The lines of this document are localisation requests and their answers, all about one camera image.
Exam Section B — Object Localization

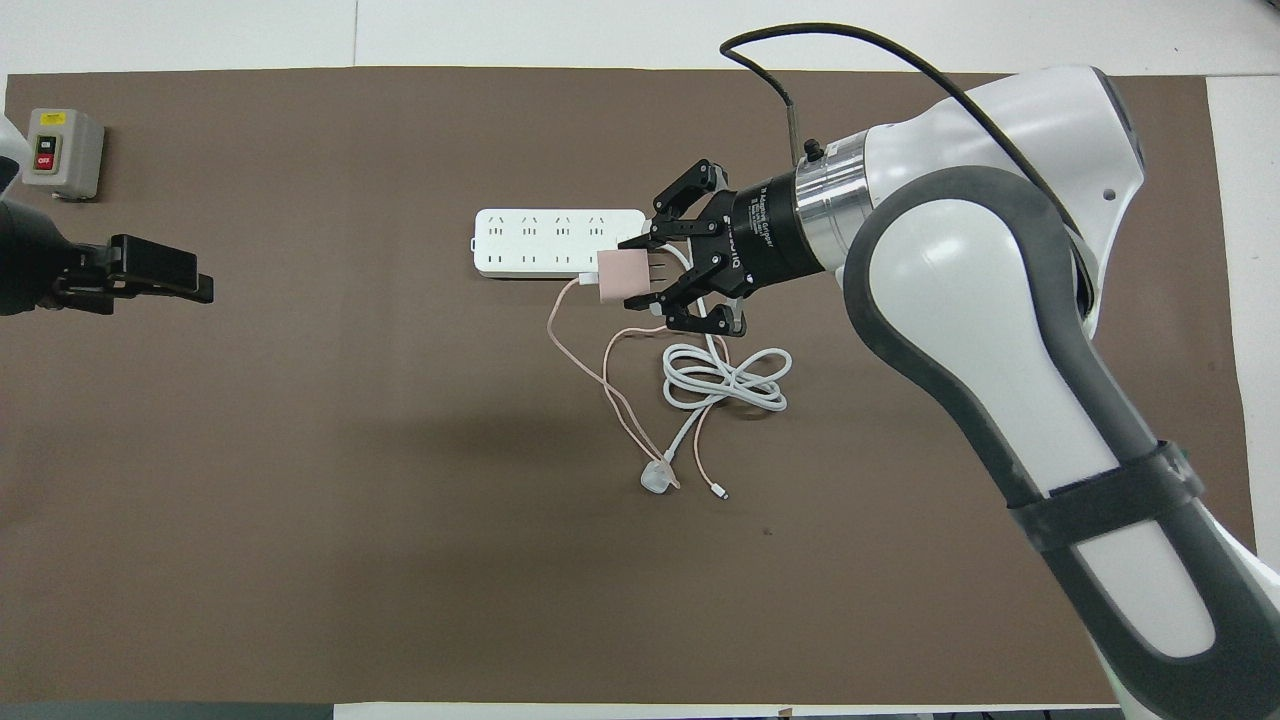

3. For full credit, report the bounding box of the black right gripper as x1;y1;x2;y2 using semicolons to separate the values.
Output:
617;157;829;338

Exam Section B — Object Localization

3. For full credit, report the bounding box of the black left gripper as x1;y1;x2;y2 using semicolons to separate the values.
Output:
0;198;215;318

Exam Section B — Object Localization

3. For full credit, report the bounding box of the pink charger adapter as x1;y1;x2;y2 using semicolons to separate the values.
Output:
596;249;669;308

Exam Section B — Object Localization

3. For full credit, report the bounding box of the pink charging cable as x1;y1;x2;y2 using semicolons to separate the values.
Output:
546;277;730;501

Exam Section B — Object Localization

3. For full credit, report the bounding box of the white power strip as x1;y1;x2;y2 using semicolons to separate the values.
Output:
472;208;651;280

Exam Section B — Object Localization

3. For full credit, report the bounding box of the brown table mat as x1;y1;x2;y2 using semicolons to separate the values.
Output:
0;66;1257;705

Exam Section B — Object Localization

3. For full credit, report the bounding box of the grey on-off switch box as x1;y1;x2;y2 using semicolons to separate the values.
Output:
21;107;106;202

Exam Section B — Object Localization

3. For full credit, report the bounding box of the white power cord with plug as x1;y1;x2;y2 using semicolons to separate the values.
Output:
639;240;794;496

